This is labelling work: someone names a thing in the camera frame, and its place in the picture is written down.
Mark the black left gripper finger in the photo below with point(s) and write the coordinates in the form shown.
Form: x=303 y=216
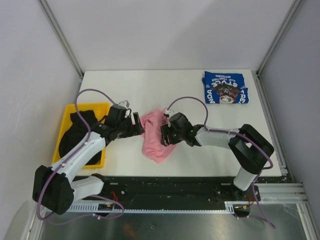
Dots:
x=137 y=130
x=137 y=121

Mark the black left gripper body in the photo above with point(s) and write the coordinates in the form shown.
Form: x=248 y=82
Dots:
x=124 y=127

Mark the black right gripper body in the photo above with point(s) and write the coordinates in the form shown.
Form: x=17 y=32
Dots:
x=176 y=136

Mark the pink t-shirt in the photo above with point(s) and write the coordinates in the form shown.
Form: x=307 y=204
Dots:
x=152 y=147

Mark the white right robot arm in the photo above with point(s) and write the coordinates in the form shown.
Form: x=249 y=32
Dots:
x=249 y=147

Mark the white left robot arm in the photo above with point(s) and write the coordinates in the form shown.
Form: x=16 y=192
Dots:
x=55 y=187

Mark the yellow plastic bin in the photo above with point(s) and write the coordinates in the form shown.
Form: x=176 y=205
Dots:
x=100 y=111

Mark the black t-shirt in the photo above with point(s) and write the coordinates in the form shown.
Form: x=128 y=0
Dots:
x=76 y=132

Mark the folded blue printed t-shirt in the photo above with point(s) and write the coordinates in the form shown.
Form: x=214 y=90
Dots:
x=224 y=88

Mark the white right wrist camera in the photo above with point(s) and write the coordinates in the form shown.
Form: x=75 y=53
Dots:
x=168 y=113

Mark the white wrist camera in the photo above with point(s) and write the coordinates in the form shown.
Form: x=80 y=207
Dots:
x=124 y=104
x=168 y=113

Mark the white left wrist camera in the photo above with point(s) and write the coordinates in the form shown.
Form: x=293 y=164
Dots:
x=124 y=104

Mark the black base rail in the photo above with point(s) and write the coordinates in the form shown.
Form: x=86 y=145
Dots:
x=147 y=189

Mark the white slotted cable duct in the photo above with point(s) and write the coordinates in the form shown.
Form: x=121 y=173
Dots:
x=167 y=205

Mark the aluminium side rail right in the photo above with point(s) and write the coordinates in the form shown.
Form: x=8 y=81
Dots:
x=280 y=155

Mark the aluminium frame post left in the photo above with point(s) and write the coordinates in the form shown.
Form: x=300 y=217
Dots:
x=47 y=11

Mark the aluminium frame post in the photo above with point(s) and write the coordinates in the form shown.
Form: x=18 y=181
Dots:
x=282 y=30
x=47 y=11

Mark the aluminium frame post right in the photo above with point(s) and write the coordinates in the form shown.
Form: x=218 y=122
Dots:
x=282 y=30

